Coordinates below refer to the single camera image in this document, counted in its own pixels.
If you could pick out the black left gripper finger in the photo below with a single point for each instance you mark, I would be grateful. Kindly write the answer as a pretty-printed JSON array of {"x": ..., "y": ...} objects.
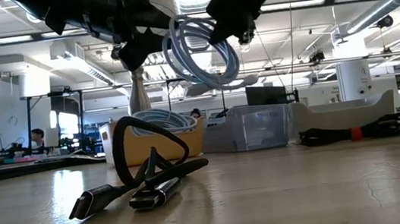
[
  {"x": 138, "y": 48},
  {"x": 158, "y": 19}
]

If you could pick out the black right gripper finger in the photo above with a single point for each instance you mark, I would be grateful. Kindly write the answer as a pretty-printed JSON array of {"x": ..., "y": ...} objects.
[
  {"x": 240, "y": 27},
  {"x": 220, "y": 31}
]

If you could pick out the background black robot arm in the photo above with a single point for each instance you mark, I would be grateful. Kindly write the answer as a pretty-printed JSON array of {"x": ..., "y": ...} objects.
[{"x": 10, "y": 152}]

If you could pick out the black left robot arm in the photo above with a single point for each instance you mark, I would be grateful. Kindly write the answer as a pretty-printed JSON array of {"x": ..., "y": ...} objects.
[{"x": 30, "y": 3}]

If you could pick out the white table lamp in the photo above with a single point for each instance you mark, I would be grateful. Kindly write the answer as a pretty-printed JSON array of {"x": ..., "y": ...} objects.
[{"x": 138, "y": 93}]

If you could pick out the black monitor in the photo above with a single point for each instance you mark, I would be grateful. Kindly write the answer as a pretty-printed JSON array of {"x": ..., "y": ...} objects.
[{"x": 265, "y": 95}]

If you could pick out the person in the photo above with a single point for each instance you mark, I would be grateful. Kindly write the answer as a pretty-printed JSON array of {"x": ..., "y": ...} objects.
[
  {"x": 195, "y": 113},
  {"x": 37, "y": 137}
]

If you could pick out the yellow plastic bin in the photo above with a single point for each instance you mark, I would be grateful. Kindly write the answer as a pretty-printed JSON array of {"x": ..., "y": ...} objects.
[{"x": 158, "y": 145}]

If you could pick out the white round column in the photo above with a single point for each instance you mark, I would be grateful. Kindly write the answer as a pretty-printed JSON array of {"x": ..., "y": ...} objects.
[{"x": 34, "y": 84}]

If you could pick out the clear plastic bin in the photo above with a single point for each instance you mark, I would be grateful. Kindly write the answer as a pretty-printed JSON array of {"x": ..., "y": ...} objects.
[{"x": 248, "y": 129}]

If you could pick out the white column with signs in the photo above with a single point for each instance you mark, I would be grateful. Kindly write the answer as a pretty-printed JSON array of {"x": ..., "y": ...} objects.
[{"x": 353, "y": 78}]

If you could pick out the small white panel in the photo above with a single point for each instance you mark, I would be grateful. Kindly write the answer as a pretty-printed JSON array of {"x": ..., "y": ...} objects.
[{"x": 51, "y": 138}]

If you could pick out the grey plastic bin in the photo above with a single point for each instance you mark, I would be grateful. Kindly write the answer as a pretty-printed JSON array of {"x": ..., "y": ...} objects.
[{"x": 342, "y": 115}]

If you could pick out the white rectangular ceiling duct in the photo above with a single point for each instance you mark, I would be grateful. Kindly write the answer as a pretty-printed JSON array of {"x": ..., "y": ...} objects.
[{"x": 79, "y": 63}]

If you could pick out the black metal frame stand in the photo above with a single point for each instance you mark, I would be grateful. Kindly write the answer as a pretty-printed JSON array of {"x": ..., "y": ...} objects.
[{"x": 29, "y": 121}]

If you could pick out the black table edge rail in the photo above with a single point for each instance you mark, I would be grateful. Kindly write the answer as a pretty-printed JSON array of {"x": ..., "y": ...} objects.
[{"x": 20, "y": 170}]

